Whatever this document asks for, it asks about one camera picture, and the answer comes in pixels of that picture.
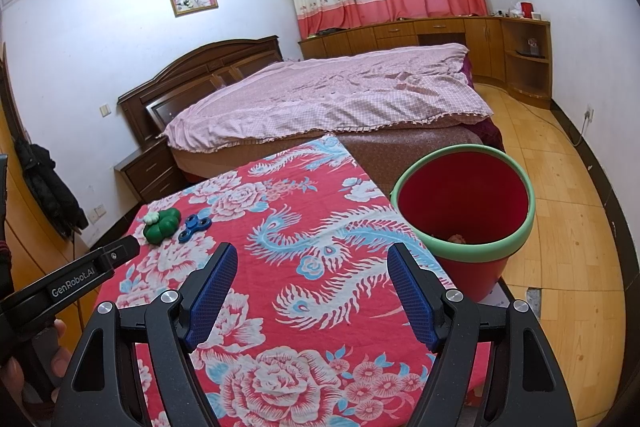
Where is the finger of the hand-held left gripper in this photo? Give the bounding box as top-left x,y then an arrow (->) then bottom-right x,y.
92,234 -> 142,271

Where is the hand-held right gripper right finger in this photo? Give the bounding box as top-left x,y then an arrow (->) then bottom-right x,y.
387,243 -> 586,427

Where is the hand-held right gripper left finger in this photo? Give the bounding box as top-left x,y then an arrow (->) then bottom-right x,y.
50,242 -> 239,427

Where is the red bucket with green rim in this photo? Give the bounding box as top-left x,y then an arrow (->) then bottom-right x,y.
390,144 -> 537,303

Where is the person's left hand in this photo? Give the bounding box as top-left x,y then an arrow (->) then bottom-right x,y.
47,321 -> 76,390

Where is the green toy with white flower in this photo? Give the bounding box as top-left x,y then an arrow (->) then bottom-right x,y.
141,207 -> 180,244

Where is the blue fidget spinner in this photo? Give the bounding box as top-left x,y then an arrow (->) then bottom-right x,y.
179,213 -> 213,242

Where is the dark wooden nightstand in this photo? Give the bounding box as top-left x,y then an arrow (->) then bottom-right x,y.
114,138 -> 188,202

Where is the black jacket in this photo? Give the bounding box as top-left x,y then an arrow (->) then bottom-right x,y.
14,138 -> 90,238

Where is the red floral printed cloth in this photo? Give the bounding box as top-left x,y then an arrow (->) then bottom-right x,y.
92,134 -> 493,427

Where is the bed with brown sheet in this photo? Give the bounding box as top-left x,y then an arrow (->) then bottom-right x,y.
167,127 -> 501,188

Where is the dark wooden headboard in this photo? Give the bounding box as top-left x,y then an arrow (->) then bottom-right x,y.
117,35 -> 283,142

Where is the maroon bed cloth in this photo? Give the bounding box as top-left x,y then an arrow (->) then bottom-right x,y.
462,54 -> 505,152

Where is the bed with pink quilt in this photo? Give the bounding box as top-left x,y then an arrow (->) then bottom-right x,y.
159,43 -> 493,154

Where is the wooden corner shelf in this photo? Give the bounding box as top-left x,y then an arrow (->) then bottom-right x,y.
500,18 -> 552,110

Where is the long wooden cabinet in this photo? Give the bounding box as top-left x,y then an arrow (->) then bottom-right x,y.
298,16 -> 503,82

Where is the power cable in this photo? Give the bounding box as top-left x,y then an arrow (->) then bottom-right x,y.
520,99 -> 592,146

